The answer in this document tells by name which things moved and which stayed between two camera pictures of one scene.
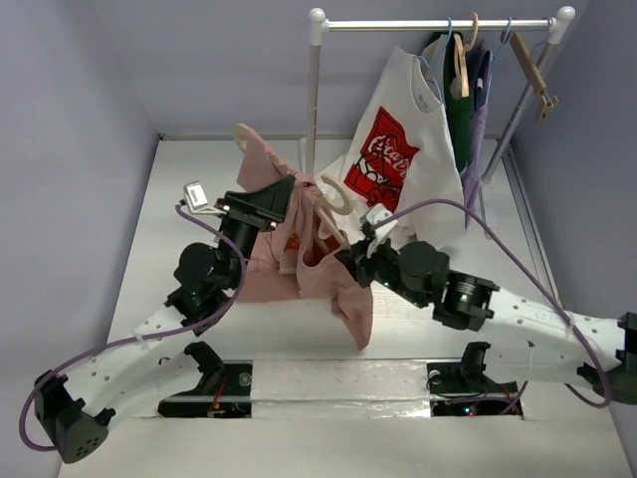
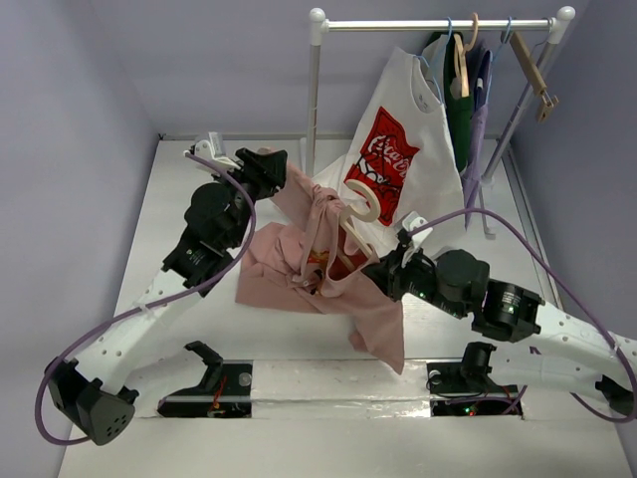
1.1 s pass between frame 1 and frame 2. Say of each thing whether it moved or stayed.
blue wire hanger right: stayed
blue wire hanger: stayed
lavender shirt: stayed
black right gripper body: moved
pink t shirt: moved
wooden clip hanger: stayed
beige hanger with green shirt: stayed
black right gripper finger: moved
